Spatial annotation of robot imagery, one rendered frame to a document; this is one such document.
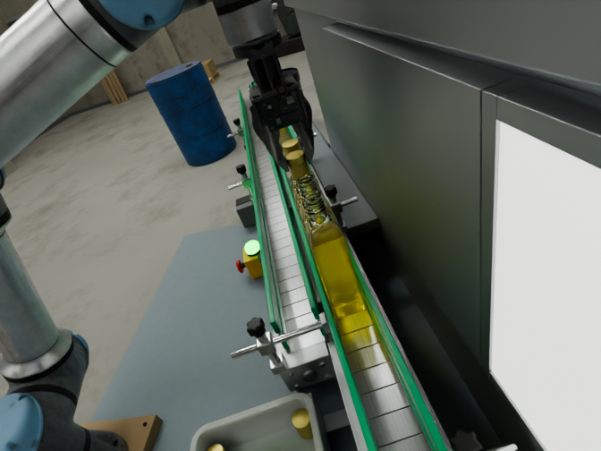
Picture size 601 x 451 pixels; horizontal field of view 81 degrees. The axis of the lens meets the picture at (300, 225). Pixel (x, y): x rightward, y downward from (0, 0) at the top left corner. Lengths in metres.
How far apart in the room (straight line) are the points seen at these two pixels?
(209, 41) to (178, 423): 9.12
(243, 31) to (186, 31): 9.21
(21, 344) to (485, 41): 0.77
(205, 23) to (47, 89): 9.17
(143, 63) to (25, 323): 9.73
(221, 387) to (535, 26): 0.81
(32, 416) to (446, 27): 0.76
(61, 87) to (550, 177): 0.40
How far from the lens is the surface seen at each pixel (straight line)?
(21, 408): 0.78
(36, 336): 0.79
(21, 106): 0.43
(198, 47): 9.72
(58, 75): 0.41
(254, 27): 0.52
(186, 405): 0.90
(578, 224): 0.25
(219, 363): 0.91
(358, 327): 0.68
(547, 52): 0.24
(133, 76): 10.55
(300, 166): 0.63
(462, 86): 0.30
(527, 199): 0.28
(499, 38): 0.27
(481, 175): 0.31
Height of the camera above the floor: 1.42
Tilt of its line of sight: 35 degrees down
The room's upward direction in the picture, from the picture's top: 21 degrees counter-clockwise
